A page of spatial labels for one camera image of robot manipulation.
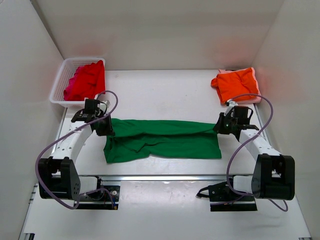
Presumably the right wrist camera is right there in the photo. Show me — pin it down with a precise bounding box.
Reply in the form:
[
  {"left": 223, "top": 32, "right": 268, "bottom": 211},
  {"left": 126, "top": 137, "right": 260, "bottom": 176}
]
[{"left": 224, "top": 99, "right": 238, "bottom": 116}]

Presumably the orange folded t shirt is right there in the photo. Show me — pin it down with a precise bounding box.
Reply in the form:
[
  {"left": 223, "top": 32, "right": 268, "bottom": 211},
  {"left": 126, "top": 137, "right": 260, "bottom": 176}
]
[{"left": 210, "top": 67, "right": 260, "bottom": 104}]

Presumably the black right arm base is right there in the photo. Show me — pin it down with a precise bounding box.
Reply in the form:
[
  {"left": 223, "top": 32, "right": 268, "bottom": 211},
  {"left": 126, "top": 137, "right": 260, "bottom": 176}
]
[{"left": 196, "top": 181, "right": 258, "bottom": 213}]

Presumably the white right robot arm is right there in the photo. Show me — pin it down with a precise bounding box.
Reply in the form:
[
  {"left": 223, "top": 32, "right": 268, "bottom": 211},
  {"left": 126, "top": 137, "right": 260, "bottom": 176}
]
[{"left": 213, "top": 101, "right": 295, "bottom": 201}]

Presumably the pink folded t shirt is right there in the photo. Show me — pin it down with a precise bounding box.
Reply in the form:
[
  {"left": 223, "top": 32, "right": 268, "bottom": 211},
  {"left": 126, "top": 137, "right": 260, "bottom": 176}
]
[{"left": 217, "top": 66, "right": 263, "bottom": 106}]

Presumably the red t shirt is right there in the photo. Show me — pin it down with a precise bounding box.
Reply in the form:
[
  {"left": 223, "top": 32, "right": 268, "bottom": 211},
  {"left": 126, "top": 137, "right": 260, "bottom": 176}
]
[{"left": 69, "top": 60, "right": 106, "bottom": 101}]

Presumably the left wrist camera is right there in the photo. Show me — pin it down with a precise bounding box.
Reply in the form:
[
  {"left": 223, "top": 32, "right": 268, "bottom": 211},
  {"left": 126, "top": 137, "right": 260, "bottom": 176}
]
[{"left": 99, "top": 100, "right": 110, "bottom": 115}]

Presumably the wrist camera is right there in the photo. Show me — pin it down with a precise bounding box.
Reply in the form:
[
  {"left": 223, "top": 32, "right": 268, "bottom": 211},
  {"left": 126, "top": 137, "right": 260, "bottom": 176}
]
[
  {"left": 224, "top": 99, "right": 238, "bottom": 116},
  {"left": 99, "top": 100, "right": 110, "bottom": 115}
]

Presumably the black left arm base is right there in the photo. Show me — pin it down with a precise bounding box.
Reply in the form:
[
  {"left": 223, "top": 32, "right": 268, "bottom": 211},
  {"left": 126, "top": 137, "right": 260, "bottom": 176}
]
[{"left": 76, "top": 181, "right": 121, "bottom": 210}]

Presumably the white plastic basket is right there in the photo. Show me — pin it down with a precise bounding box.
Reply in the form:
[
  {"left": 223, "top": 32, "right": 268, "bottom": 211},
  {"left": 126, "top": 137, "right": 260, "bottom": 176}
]
[{"left": 49, "top": 56, "right": 106, "bottom": 108}]

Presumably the green t shirt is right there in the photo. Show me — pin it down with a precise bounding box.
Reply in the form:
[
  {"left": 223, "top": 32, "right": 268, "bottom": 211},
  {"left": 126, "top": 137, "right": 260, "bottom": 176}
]
[{"left": 103, "top": 118, "right": 222, "bottom": 164}]

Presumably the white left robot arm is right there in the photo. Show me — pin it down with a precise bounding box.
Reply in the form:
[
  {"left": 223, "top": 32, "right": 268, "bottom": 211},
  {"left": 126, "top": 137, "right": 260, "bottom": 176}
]
[{"left": 37, "top": 99, "right": 115, "bottom": 200}]

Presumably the magenta t shirt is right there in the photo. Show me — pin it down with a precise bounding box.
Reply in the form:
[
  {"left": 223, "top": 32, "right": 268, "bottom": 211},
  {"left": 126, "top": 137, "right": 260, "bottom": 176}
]
[{"left": 63, "top": 66, "right": 83, "bottom": 101}]

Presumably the aluminium rail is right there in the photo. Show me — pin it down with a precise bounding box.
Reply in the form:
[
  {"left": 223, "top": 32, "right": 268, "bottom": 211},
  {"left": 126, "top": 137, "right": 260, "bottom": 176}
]
[{"left": 99, "top": 174, "right": 256, "bottom": 182}]

